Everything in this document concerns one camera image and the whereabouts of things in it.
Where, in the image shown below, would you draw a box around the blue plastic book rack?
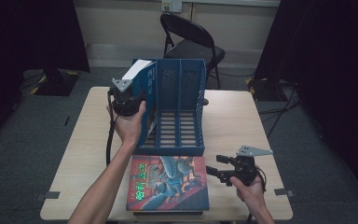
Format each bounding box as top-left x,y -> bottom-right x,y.
131,58 -> 208,157

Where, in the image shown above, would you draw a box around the hand-held gripper black cable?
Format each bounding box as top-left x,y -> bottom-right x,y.
246,167 -> 268,224
105,88 -> 119,166

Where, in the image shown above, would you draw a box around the grey tape strip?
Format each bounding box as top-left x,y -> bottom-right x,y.
273,188 -> 296,198
35,190 -> 61,202

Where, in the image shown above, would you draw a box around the left hand-held gripper black cable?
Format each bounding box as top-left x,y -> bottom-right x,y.
105,88 -> 119,166

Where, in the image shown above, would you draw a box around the black curtain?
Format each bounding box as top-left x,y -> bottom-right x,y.
255,0 -> 358,197
0,0 -> 91,147

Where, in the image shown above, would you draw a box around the person's left hand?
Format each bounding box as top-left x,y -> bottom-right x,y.
106,101 -> 147,147

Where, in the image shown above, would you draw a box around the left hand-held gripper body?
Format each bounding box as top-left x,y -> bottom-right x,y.
108,77 -> 147,118

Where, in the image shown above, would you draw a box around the person's right hand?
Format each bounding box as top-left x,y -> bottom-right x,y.
229,174 -> 267,216

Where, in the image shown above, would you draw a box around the black book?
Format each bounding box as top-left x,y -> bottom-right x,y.
132,210 -> 203,217

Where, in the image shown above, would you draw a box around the white wall socket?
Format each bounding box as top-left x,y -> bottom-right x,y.
161,0 -> 184,13

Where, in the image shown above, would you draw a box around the black folding chair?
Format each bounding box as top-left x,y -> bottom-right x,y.
159,12 -> 227,91

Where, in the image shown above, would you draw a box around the right hand-held gripper black cable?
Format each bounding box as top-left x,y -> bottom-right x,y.
246,167 -> 268,224

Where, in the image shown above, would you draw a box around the black floor cables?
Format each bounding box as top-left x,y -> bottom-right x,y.
257,82 -> 302,139

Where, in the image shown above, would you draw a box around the thick blue book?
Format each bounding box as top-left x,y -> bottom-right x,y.
121,59 -> 158,147

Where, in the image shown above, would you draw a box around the red illustrated book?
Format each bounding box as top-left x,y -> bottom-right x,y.
125,155 -> 211,213

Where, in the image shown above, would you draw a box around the black stand base striped tape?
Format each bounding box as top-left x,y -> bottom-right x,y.
245,76 -> 281,102
21,68 -> 82,97

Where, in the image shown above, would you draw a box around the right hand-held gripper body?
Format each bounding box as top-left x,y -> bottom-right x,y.
227,145 -> 274,187

